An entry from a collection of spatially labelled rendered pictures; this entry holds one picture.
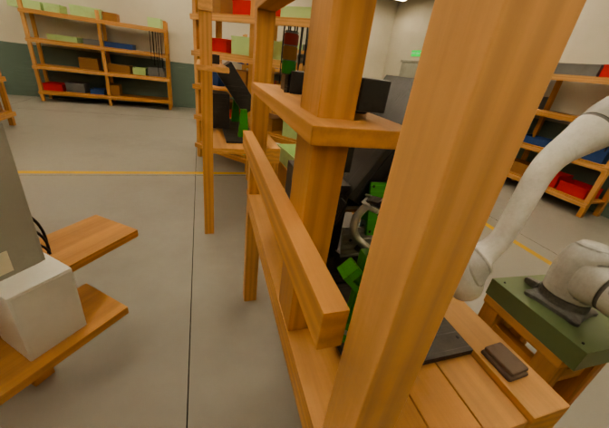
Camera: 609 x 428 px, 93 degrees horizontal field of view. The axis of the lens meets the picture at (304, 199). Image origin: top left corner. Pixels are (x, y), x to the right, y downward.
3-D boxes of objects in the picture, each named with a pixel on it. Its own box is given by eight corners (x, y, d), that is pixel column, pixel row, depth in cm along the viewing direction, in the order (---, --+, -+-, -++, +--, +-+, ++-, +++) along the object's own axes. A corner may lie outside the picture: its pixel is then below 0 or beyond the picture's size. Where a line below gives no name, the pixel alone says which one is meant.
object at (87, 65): (171, 110, 822) (165, 19, 727) (30, 100, 715) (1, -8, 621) (173, 107, 868) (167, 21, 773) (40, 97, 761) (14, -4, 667)
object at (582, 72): (578, 218, 452) (671, 64, 359) (441, 157, 706) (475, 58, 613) (599, 216, 470) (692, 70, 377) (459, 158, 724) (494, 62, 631)
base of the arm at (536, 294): (535, 277, 126) (541, 267, 124) (598, 316, 108) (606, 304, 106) (512, 286, 118) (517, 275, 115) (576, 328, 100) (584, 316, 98)
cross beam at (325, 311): (251, 146, 163) (252, 130, 160) (341, 345, 53) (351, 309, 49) (242, 145, 162) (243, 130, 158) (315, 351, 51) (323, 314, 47)
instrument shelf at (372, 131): (303, 96, 140) (304, 87, 138) (418, 150, 63) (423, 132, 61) (250, 91, 132) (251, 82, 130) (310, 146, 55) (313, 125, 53)
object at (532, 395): (342, 204, 212) (345, 185, 205) (545, 436, 84) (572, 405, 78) (323, 204, 207) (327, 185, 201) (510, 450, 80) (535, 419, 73)
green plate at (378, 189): (380, 228, 123) (384, 179, 119) (391, 234, 116) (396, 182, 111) (356, 229, 119) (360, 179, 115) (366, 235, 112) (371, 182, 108)
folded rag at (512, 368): (527, 376, 84) (532, 370, 83) (508, 384, 81) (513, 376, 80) (497, 346, 92) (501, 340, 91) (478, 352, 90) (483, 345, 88)
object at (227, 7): (304, 196, 397) (333, -13, 297) (191, 155, 495) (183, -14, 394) (323, 186, 441) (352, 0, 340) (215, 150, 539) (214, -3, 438)
